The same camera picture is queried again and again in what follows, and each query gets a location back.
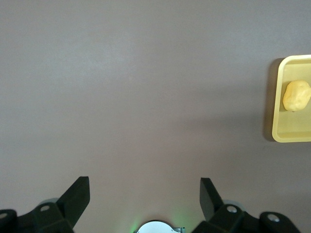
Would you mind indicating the yellow plastic tray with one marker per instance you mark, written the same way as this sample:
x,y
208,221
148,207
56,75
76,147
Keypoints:
x,y
291,131

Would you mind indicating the yellow bread roll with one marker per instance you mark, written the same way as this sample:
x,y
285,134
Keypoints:
x,y
296,95

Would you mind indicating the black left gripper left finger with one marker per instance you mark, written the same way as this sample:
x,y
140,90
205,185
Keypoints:
x,y
73,204

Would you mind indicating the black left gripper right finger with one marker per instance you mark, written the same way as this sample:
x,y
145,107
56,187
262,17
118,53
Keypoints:
x,y
211,204

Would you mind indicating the brown table cover mat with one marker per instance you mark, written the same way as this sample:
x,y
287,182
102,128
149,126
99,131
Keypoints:
x,y
145,72

